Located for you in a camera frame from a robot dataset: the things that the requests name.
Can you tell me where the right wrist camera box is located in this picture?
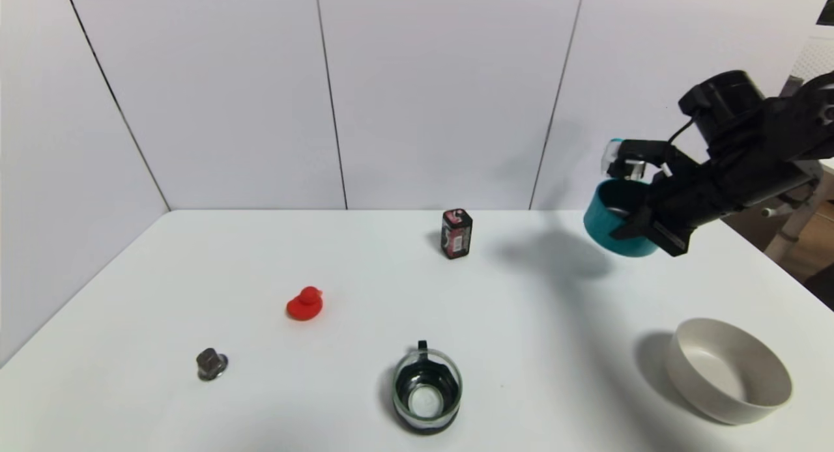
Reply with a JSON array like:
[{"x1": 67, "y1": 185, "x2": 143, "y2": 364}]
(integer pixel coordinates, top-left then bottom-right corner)
[{"x1": 601, "y1": 138, "x2": 675, "y2": 182}]

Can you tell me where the red rubber duck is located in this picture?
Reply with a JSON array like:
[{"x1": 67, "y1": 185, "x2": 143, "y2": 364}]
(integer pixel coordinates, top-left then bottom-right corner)
[{"x1": 286, "y1": 286, "x2": 324, "y2": 322}]

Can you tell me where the teal cup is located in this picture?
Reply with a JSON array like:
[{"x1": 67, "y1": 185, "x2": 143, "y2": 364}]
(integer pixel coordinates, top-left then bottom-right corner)
[{"x1": 583, "y1": 178, "x2": 660, "y2": 259}]

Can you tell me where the black red battery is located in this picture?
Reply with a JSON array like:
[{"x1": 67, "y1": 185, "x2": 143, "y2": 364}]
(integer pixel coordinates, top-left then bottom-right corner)
[{"x1": 441, "y1": 208, "x2": 474, "y2": 260}]

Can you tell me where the perforated pegboard panel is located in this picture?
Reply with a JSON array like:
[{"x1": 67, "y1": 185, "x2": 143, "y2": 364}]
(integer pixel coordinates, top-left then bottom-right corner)
[{"x1": 792, "y1": 35, "x2": 834, "y2": 94}]

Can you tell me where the beige round bowl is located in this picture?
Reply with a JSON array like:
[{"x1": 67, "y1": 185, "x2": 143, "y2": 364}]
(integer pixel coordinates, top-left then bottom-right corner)
[{"x1": 665, "y1": 318, "x2": 794, "y2": 426}]

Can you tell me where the white metal stand frame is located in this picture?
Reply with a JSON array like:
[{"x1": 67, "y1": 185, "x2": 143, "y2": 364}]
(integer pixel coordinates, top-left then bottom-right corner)
[{"x1": 759, "y1": 162, "x2": 834, "y2": 264}]

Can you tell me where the metallic brown coffee capsule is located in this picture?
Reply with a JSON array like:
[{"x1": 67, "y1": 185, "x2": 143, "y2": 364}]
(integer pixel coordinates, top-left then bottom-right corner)
[{"x1": 196, "y1": 348, "x2": 229, "y2": 382}]

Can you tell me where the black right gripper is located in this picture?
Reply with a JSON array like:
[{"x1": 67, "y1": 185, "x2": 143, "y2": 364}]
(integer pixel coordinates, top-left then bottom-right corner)
[{"x1": 609, "y1": 160, "x2": 740, "y2": 257}]

